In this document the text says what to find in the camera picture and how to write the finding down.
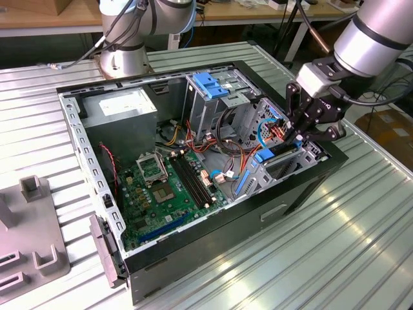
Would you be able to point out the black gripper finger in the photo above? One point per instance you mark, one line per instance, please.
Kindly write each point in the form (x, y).
(326, 134)
(295, 103)

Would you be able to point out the hard disk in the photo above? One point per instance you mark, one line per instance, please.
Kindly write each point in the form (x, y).
(264, 155)

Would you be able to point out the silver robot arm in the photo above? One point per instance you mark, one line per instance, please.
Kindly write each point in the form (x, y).
(364, 42)

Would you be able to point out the grey perforated disk bay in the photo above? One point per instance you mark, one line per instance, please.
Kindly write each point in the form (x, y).
(258, 184)

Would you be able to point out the brown cardboard box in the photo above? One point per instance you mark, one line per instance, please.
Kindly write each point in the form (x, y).
(390, 129)

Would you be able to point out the black stand legs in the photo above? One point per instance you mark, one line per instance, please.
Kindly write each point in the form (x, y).
(287, 26)

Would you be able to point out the blue plastic drive latch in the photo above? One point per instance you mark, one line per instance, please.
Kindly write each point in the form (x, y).
(208, 84)

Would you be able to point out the grey optical drive cage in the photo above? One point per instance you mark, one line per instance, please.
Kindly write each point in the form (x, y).
(207, 113)

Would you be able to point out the wooden desk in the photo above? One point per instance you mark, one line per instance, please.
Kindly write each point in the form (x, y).
(245, 13)

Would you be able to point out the black RAM slot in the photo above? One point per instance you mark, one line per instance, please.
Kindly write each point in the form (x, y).
(197, 179)
(189, 184)

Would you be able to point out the black open PC case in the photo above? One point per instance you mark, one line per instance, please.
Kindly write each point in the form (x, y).
(226, 239)

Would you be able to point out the CPU socket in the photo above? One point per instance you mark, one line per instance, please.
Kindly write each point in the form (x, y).
(164, 193)

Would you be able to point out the green motherboard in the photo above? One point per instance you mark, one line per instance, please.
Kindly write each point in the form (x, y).
(168, 213)

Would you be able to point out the grey power supply unit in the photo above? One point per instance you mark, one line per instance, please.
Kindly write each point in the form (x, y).
(120, 129)

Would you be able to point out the blue expansion slot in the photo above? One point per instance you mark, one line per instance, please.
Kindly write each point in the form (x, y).
(165, 226)

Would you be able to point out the grey case latch bar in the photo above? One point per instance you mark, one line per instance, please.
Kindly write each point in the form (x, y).
(103, 245)

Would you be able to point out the grey parts rack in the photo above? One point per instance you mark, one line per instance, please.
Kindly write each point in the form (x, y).
(35, 219)

